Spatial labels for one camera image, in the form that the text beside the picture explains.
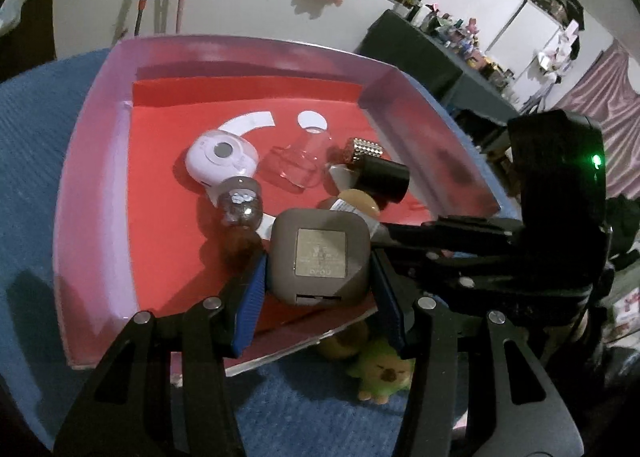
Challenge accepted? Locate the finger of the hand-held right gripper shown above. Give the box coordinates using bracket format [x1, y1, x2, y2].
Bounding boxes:
[372, 216, 526, 258]
[387, 247, 601, 302]

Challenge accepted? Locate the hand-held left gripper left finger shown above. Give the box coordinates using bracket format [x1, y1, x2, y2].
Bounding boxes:
[52, 251, 268, 457]

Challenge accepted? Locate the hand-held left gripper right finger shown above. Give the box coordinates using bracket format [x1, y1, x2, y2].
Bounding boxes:
[370, 251, 583, 457]

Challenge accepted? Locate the taupe square case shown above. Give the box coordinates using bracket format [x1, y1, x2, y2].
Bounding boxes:
[269, 207, 372, 309]

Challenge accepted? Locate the beige round compact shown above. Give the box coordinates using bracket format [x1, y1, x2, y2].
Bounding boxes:
[317, 188, 382, 225]

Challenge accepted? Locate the red box with pink walls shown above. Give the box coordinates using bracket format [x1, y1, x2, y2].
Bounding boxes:
[52, 34, 503, 378]

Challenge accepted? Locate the lilac rounded compact case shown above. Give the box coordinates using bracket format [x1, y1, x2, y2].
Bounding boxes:
[185, 130, 258, 186]

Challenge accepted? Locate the amber brown jar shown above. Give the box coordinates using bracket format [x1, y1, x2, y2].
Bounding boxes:
[222, 229, 263, 263]

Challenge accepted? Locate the green plush toy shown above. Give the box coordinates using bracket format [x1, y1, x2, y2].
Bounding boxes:
[347, 339, 416, 404]

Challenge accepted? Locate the black cylinder cap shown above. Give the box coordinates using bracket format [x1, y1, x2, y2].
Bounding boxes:
[356, 157, 411, 203]

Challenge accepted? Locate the brown glitter ball bottle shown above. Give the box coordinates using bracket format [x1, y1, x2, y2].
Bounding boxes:
[215, 176, 264, 230]

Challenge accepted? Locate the pink striped curtain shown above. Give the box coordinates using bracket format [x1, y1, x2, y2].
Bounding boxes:
[550, 40, 640, 198]

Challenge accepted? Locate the white triangular piece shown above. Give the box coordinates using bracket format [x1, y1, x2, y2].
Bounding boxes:
[327, 164, 358, 193]

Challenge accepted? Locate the white metal rack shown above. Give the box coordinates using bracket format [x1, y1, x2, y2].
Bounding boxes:
[487, 0, 586, 108]

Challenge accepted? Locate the clear plastic cup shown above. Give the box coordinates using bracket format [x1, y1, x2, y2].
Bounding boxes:
[265, 127, 333, 193]

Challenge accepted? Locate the pink white packet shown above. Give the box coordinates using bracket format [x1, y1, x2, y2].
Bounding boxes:
[612, 287, 640, 338]

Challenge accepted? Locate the row of small bottles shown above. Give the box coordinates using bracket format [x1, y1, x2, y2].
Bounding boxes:
[390, 0, 521, 103]

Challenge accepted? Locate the black bag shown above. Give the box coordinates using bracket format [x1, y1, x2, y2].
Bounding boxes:
[530, 0, 586, 30]

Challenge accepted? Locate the table with dark cloth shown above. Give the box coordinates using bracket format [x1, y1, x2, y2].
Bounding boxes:
[354, 8, 521, 113]

